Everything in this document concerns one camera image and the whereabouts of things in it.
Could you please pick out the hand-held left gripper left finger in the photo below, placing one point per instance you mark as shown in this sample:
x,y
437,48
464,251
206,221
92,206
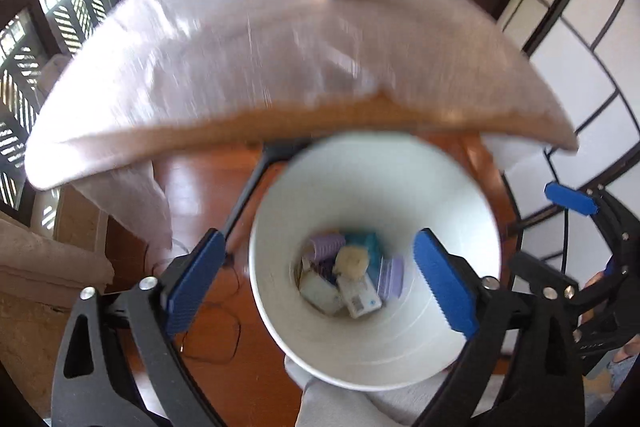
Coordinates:
x,y
195,282

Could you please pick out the white black-framed screen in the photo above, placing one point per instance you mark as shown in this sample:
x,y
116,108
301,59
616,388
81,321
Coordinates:
x,y
570,47

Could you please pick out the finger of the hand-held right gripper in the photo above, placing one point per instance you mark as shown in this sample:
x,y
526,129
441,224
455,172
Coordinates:
x,y
570,199
535,269

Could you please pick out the window with dark frame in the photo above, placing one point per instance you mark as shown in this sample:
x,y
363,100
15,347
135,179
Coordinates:
x,y
55,22

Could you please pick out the beige sofa cushion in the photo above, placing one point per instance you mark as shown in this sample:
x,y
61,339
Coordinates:
x,y
45,257

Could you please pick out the purple ribbed packet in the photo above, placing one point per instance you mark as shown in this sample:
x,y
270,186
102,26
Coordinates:
x,y
325,247
391,279

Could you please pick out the person's right hand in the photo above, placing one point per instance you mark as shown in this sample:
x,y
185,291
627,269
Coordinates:
x,y
625,349

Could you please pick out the black table base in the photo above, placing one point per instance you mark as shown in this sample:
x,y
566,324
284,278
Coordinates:
x,y
260,177

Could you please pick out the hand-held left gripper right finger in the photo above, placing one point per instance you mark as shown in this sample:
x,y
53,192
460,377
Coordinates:
x,y
445,282

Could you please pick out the grey cloth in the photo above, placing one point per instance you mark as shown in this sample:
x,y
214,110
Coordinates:
x,y
340,402

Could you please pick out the white blue tissue packet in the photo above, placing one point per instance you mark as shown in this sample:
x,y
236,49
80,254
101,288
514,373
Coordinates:
x,y
360,299

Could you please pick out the plain white packet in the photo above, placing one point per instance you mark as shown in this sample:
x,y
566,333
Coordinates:
x,y
320,293

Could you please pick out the wooden table with plastic cover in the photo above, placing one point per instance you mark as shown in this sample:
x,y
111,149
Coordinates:
x,y
225,57

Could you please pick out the white round waste bin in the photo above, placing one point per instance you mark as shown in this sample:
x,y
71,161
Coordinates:
x,y
375,187

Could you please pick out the teal packet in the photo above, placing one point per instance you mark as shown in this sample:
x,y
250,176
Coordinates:
x,y
367,247

